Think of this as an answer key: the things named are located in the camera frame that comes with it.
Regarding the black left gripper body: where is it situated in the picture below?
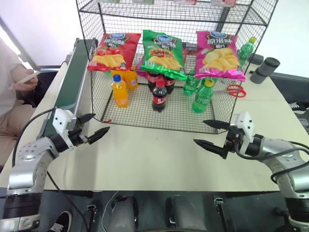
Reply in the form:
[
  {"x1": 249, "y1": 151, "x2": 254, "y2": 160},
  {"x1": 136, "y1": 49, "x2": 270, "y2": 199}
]
[{"x1": 68, "y1": 117, "x2": 89, "y2": 147}]

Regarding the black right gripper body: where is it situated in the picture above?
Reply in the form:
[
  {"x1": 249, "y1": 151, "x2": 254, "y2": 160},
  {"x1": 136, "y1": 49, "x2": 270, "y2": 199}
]
[{"x1": 224, "y1": 125, "x2": 243, "y2": 154}]

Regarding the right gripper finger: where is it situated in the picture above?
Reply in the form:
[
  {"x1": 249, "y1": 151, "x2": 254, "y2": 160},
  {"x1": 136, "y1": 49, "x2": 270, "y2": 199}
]
[
  {"x1": 202, "y1": 119, "x2": 232, "y2": 133},
  {"x1": 193, "y1": 139, "x2": 229, "y2": 160}
]

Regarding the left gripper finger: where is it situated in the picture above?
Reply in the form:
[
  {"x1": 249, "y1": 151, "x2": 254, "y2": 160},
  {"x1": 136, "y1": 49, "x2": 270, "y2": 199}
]
[
  {"x1": 77, "y1": 113, "x2": 97, "y2": 127},
  {"x1": 86, "y1": 126, "x2": 111, "y2": 145}
]

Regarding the white smartphone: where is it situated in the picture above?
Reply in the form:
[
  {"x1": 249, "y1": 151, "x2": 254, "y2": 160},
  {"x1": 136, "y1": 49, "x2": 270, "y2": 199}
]
[{"x1": 8, "y1": 71, "x2": 41, "y2": 91}]

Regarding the green conveyor belt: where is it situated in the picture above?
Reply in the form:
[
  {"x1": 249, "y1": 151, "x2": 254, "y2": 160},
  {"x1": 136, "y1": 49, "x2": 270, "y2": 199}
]
[{"x1": 40, "y1": 37, "x2": 98, "y2": 142}]

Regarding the person's bare hand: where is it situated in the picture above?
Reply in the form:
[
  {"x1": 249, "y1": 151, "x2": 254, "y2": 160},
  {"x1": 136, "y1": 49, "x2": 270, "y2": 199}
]
[{"x1": 12, "y1": 69, "x2": 39, "y2": 92}]

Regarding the green soda bottle yellow cap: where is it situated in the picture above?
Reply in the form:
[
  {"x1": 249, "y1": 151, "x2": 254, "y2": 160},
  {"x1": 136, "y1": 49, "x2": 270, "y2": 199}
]
[
  {"x1": 191, "y1": 78, "x2": 216, "y2": 115},
  {"x1": 238, "y1": 36, "x2": 257, "y2": 67}
]

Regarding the orange soda bottle blue cap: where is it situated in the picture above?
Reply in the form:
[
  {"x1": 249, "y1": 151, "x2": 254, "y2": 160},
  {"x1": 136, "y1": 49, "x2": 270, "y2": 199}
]
[{"x1": 111, "y1": 74, "x2": 129, "y2": 109}]

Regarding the cola bottle red cap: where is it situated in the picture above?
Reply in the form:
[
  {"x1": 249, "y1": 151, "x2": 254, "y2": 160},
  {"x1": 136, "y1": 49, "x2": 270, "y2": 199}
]
[{"x1": 151, "y1": 81, "x2": 168, "y2": 113}]

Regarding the pink potato chips bag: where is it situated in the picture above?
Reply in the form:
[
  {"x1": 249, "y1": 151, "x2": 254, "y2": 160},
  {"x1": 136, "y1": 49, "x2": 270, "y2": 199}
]
[{"x1": 194, "y1": 30, "x2": 246, "y2": 82}]

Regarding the red potato chips bag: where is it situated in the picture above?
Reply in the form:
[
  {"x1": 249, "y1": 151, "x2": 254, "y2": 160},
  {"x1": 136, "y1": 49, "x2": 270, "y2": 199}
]
[{"x1": 87, "y1": 32, "x2": 141, "y2": 73}]

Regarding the grey cylinder black top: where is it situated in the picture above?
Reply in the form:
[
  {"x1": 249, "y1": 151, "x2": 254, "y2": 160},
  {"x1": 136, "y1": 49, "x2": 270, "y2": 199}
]
[{"x1": 249, "y1": 57, "x2": 281, "y2": 85}]

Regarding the black equipment case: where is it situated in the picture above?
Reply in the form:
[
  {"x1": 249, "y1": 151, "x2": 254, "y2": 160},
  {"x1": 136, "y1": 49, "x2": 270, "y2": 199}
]
[{"x1": 272, "y1": 72, "x2": 309, "y2": 114}]

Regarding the red and black device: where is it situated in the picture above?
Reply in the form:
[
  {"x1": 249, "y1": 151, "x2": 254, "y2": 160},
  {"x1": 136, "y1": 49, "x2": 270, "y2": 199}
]
[{"x1": 182, "y1": 42, "x2": 197, "y2": 56}]

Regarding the dark rounded grey shape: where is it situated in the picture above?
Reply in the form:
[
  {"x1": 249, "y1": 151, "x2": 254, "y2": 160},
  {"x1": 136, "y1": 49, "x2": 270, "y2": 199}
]
[{"x1": 110, "y1": 195, "x2": 139, "y2": 232}]

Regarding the black shoe white sole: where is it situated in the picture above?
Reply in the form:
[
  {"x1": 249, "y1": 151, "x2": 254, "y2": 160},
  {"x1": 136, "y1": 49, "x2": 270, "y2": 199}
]
[{"x1": 49, "y1": 210, "x2": 73, "y2": 232}]

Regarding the green potato chips bag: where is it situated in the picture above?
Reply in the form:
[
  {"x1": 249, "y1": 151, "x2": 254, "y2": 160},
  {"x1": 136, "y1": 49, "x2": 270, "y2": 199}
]
[{"x1": 136, "y1": 29, "x2": 188, "y2": 82}]

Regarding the person in white shirt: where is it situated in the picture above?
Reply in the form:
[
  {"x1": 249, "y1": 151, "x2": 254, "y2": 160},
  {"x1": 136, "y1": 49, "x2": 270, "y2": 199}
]
[{"x1": 0, "y1": 37, "x2": 41, "y2": 167}]

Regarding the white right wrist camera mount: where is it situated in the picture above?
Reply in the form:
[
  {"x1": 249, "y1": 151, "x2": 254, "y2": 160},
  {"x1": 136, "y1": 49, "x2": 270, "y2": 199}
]
[{"x1": 233, "y1": 111, "x2": 256, "y2": 155}]

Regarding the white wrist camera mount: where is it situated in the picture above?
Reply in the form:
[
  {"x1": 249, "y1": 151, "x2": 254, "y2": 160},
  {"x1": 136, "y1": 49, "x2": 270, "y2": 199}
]
[
  {"x1": 233, "y1": 111, "x2": 256, "y2": 155},
  {"x1": 52, "y1": 108, "x2": 78, "y2": 148}
]

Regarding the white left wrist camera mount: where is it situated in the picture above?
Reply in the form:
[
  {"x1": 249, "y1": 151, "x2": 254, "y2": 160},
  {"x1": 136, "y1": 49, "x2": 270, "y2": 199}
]
[{"x1": 52, "y1": 108, "x2": 78, "y2": 148}]

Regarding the red ring-shaped object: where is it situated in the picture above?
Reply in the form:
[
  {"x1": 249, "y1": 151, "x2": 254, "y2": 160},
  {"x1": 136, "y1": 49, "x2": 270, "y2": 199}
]
[{"x1": 226, "y1": 83, "x2": 248, "y2": 98}]

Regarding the black wire mesh shelf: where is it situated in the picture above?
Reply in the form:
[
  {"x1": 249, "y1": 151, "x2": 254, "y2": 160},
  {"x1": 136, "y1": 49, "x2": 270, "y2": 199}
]
[{"x1": 75, "y1": 0, "x2": 280, "y2": 135}]

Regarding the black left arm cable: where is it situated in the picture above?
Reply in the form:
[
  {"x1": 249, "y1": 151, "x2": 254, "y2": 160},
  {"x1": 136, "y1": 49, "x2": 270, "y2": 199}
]
[{"x1": 12, "y1": 108, "x2": 89, "y2": 232}]

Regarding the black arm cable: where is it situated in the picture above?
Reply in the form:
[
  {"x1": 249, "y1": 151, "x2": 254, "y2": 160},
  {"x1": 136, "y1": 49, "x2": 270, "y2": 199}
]
[
  {"x1": 12, "y1": 108, "x2": 89, "y2": 232},
  {"x1": 234, "y1": 141, "x2": 309, "y2": 184}
]

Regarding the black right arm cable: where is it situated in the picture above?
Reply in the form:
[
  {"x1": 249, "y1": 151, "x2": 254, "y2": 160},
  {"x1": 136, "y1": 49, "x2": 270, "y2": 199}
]
[{"x1": 234, "y1": 141, "x2": 309, "y2": 184}]

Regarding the thin white cable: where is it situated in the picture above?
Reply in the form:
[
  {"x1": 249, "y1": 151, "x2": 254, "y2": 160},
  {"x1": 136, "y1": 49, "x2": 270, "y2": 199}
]
[{"x1": 101, "y1": 190, "x2": 119, "y2": 232}]

